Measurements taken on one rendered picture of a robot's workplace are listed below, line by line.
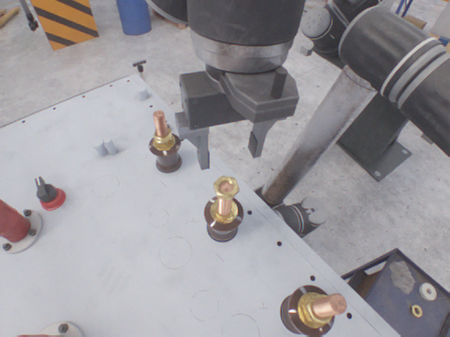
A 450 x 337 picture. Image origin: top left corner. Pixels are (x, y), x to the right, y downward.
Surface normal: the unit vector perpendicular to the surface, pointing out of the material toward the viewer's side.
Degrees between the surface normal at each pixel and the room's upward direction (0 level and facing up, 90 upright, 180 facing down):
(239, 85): 0
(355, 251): 0
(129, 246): 0
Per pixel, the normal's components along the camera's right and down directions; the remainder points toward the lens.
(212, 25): -0.50, 0.64
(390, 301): 0.05, -0.65
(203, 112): 0.31, 0.73
